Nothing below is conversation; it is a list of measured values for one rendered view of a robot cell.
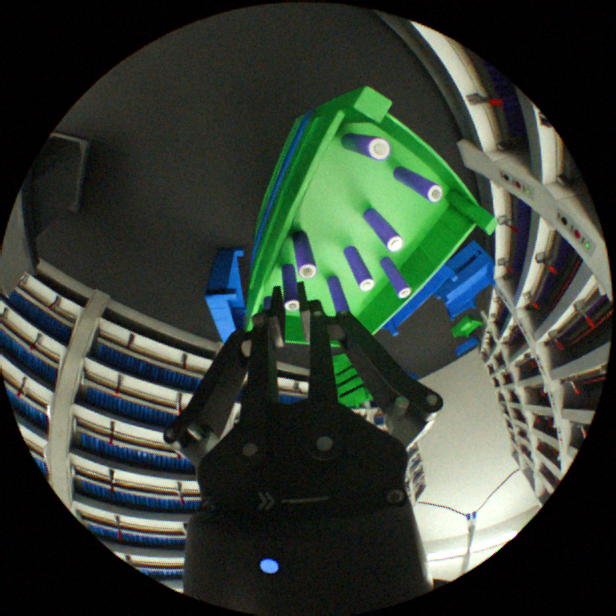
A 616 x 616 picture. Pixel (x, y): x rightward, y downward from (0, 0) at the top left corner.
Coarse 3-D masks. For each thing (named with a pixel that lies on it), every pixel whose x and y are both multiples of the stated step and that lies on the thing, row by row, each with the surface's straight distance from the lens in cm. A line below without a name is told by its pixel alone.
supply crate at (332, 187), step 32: (352, 96) 15; (320, 128) 19; (352, 128) 21; (384, 128) 21; (320, 160) 15; (352, 160) 22; (384, 160) 23; (416, 160) 25; (288, 192) 20; (320, 192) 21; (352, 192) 22; (384, 192) 24; (416, 192) 26; (448, 192) 30; (288, 224) 17; (320, 224) 23; (352, 224) 24; (416, 224) 28; (448, 224) 29; (480, 224) 25; (288, 256) 25; (320, 256) 25; (384, 256) 29; (416, 256) 30; (448, 256) 27; (256, 288) 25; (320, 288) 29; (352, 288) 31; (384, 288) 33; (416, 288) 29; (288, 320) 32; (384, 320) 32
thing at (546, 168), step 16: (528, 112) 52; (528, 128) 54; (544, 128) 53; (544, 144) 54; (560, 144) 56; (544, 160) 55; (560, 160) 58; (544, 176) 57; (560, 176) 60; (576, 176) 66; (560, 192) 58; (576, 192) 61
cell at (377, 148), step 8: (344, 136) 20; (352, 136) 19; (360, 136) 17; (368, 136) 16; (344, 144) 20; (352, 144) 18; (360, 144) 16; (368, 144) 15; (376, 144) 15; (384, 144) 16; (360, 152) 17; (368, 152) 15; (376, 152) 15; (384, 152) 15
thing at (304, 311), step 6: (300, 282) 21; (300, 288) 19; (300, 294) 18; (300, 300) 17; (306, 300) 16; (300, 306) 16; (306, 306) 15; (300, 312) 15; (306, 312) 15; (306, 318) 15; (306, 324) 15; (306, 330) 16; (306, 336) 16; (306, 342) 16
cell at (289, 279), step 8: (288, 264) 25; (288, 272) 24; (288, 280) 23; (296, 280) 24; (288, 288) 22; (296, 288) 22; (288, 296) 21; (296, 296) 21; (288, 304) 21; (296, 304) 21
